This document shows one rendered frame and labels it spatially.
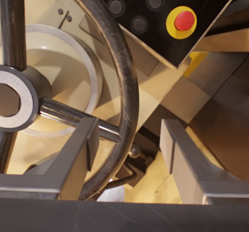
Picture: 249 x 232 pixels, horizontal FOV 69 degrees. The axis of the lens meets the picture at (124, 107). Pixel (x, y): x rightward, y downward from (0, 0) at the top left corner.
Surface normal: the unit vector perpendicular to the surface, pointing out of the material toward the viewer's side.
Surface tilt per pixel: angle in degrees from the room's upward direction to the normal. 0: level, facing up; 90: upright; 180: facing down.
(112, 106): 90
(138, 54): 90
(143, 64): 90
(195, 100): 90
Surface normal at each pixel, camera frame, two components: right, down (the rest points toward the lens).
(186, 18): -0.02, 0.29
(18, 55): 0.69, 0.51
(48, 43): 0.12, -0.21
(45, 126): 0.04, 0.73
